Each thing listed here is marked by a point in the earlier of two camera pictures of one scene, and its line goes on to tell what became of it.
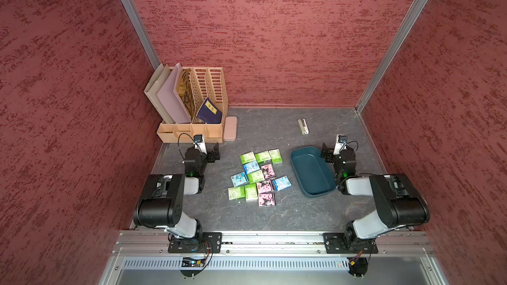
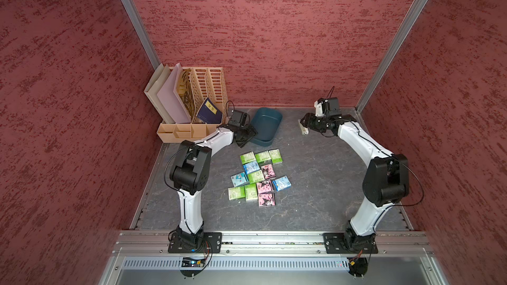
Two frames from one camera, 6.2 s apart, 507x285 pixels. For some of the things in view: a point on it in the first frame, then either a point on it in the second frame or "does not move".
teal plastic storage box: [312, 173] -> [266, 121]
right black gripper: [329, 152] -> [309, 121]
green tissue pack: [275, 156] does not move
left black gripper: [210, 154] -> [251, 132]
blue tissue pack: [239, 179] does not move
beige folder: [152, 89] does not move
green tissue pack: [247, 157] does not move
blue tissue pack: [282, 183] does not move
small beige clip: [303, 126] does not move
